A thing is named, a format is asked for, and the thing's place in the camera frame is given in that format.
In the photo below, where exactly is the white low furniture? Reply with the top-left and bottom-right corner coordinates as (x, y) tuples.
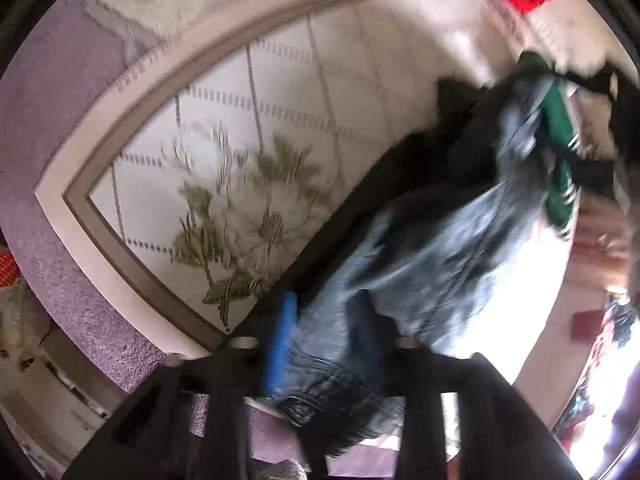
(0, 330), (118, 466)

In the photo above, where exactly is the pile of colourful clothes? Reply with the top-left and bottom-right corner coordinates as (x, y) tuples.
(552, 292), (640, 461)

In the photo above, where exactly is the blue denim garment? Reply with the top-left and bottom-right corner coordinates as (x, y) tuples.
(260, 71), (557, 457)

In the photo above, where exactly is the white floral mat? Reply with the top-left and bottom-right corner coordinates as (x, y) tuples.
(34, 0), (608, 431)

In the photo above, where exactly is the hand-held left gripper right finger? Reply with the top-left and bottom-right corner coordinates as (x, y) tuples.
(350, 294), (585, 480)

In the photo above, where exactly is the person's right hand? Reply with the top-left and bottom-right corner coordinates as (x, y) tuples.
(574, 194), (638, 288)

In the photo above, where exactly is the dark red box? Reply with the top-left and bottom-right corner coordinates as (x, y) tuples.
(572, 311), (607, 342)

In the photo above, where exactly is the black cloth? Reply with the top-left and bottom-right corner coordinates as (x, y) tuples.
(235, 76), (501, 341)

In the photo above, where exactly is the purple textured carpet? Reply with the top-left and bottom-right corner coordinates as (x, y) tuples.
(0, 0), (351, 480)

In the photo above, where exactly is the red patterned object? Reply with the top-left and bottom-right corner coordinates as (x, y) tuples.
(0, 251), (21, 287)

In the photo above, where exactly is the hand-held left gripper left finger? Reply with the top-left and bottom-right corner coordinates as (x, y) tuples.
(62, 292), (332, 480)

